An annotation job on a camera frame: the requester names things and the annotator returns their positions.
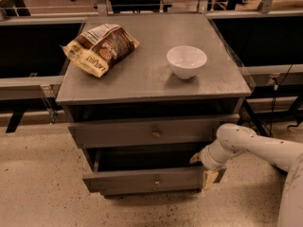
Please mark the white ceramic bowl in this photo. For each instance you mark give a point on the white ceramic bowl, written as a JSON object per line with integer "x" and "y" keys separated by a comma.
{"x": 186, "y": 61}

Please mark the grey metal railing frame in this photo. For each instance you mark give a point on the grey metal railing frame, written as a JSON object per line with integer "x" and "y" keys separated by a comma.
{"x": 31, "y": 85}

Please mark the grey drawer cabinet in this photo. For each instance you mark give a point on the grey drawer cabinet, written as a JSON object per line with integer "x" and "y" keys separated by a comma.
{"x": 142, "y": 157}

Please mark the grey drawer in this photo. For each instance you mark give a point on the grey drawer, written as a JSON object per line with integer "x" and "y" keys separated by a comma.
{"x": 148, "y": 131}
{"x": 141, "y": 181}

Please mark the grey top drawer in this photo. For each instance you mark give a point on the grey top drawer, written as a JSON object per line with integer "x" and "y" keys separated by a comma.
{"x": 148, "y": 131}

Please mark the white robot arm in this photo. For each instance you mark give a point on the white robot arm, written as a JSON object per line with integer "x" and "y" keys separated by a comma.
{"x": 232, "y": 140}

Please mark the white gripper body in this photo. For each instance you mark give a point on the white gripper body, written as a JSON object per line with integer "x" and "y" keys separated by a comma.
{"x": 206, "y": 160}

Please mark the brown yellow snack bag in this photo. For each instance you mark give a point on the brown yellow snack bag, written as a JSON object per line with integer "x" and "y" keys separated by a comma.
{"x": 98, "y": 49}

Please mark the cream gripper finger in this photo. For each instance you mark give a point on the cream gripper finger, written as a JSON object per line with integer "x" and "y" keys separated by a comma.
{"x": 209, "y": 178}
{"x": 196, "y": 158}

